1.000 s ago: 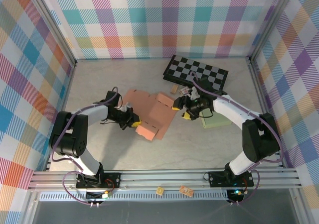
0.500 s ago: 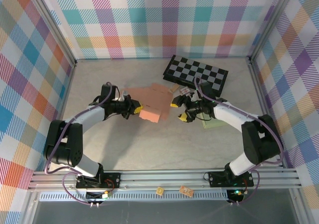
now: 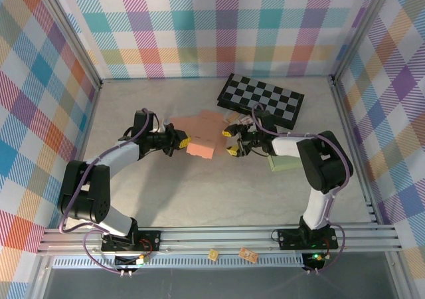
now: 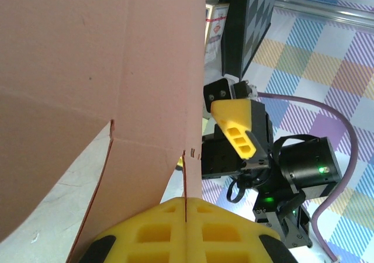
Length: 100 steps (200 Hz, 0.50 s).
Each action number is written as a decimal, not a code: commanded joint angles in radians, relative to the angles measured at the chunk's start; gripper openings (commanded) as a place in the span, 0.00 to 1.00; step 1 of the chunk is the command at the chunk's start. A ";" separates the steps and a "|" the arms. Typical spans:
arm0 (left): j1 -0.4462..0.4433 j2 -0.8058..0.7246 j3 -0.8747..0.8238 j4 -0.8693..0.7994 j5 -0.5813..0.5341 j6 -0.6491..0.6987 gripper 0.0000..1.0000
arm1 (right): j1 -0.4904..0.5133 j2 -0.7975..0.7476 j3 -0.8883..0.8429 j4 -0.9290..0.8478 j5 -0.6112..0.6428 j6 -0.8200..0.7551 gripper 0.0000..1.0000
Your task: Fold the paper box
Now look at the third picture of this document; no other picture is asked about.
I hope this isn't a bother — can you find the black folding chessboard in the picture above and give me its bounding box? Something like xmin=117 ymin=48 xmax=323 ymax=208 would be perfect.
xmin=216 ymin=73 xmax=305 ymax=130

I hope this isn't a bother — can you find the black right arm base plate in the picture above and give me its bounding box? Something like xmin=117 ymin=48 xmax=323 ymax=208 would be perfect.
xmin=277 ymin=227 xmax=339 ymax=250

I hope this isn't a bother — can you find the aluminium side rail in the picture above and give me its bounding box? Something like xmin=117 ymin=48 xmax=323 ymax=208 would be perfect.
xmin=58 ymin=79 xmax=104 ymax=229
xmin=327 ymin=75 xmax=380 ymax=225

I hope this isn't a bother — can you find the small orange card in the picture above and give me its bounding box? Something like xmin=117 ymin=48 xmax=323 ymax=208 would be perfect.
xmin=238 ymin=247 xmax=258 ymax=264

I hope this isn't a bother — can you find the green paper box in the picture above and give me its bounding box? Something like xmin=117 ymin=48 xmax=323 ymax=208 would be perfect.
xmin=268 ymin=154 xmax=305 ymax=173

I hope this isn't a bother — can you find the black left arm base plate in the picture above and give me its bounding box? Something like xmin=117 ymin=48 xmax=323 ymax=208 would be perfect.
xmin=101 ymin=229 xmax=162 ymax=252

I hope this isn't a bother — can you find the orange cardboard box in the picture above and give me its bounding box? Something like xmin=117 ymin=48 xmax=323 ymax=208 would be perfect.
xmin=171 ymin=109 xmax=235 ymax=161

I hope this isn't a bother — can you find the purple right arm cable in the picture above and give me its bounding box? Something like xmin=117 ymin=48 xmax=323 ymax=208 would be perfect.
xmin=251 ymin=102 xmax=353 ymax=274

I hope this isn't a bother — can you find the slotted grey cable duct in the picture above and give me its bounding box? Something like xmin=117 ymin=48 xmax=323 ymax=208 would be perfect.
xmin=52 ymin=254 xmax=325 ymax=269

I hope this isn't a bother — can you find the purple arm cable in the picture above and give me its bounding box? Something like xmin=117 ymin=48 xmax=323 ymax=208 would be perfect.
xmin=251 ymin=102 xmax=353 ymax=274
xmin=58 ymin=108 xmax=157 ymax=275

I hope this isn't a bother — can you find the black connector board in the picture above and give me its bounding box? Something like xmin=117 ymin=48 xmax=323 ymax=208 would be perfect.
xmin=302 ymin=252 xmax=325 ymax=270
xmin=114 ymin=254 xmax=149 ymax=270

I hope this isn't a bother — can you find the aluminium frame post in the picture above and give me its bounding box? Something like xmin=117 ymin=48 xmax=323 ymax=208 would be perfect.
xmin=330 ymin=0 xmax=398 ymax=86
xmin=33 ymin=0 xmax=103 ymax=90

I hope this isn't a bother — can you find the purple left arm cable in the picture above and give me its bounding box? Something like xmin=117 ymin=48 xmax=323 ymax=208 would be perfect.
xmin=58 ymin=108 xmax=157 ymax=275

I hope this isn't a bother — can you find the aluminium rail beam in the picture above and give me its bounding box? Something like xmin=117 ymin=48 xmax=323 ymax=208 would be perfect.
xmin=36 ymin=224 xmax=404 ymax=256

